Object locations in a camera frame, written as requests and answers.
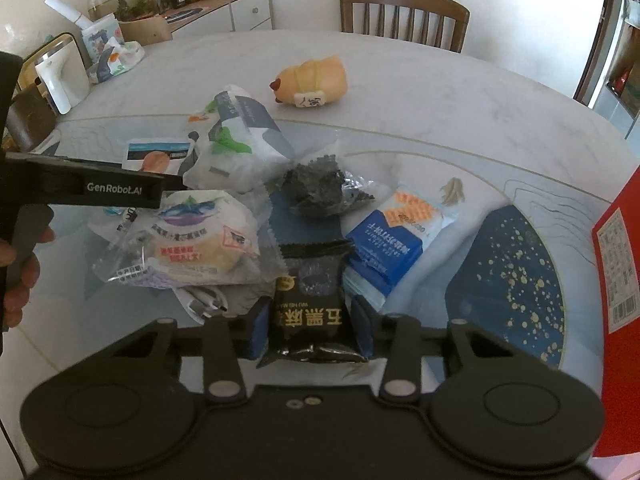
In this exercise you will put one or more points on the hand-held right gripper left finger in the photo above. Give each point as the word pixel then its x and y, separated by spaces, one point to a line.
pixel 259 332

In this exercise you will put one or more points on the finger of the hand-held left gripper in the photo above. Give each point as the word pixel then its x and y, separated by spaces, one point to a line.
pixel 170 183

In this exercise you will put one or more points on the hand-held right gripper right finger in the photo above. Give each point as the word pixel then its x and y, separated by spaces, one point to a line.
pixel 362 332

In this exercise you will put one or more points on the black snack packet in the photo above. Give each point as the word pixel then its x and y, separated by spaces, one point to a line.
pixel 310 310

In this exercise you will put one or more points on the round cake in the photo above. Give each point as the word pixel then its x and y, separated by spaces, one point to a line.
pixel 200 240

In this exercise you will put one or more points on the red cardboard box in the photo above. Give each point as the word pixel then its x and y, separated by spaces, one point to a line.
pixel 620 260

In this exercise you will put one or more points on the marble patterned desktop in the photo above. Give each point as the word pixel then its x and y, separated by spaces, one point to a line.
pixel 425 110

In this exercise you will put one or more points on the person's left hand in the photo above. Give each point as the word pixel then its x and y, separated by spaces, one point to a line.
pixel 20 300

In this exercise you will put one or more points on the white packet with orange picture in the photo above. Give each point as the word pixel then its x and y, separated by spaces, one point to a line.
pixel 155 157

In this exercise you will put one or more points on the tissue pack in plastic bag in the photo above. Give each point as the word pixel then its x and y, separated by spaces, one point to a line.
pixel 240 130

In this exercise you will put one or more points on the blue white biscuit packet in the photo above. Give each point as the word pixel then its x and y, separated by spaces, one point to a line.
pixel 395 240

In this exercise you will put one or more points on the brown padded chair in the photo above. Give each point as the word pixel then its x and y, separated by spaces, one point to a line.
pixel 30 120

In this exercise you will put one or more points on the white tabletop appliance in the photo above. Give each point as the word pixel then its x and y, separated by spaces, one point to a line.
pixel 62 80

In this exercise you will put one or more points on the tissue pack with orange print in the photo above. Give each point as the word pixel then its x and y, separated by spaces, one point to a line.
pixel 117 62

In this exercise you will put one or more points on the printed tissue pack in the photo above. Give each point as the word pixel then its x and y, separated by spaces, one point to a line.
pixel 100 40

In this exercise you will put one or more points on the wooden planter box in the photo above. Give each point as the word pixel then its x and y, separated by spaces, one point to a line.
pixel 145 30

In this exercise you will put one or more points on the yellow pig plush toy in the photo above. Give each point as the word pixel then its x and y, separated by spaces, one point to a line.
pixel 315 77

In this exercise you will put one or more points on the white paper roll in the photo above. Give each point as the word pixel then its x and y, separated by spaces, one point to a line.
pixel 65 10

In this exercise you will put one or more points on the white cabinet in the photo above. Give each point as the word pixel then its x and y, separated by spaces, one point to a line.
pixel 250 10

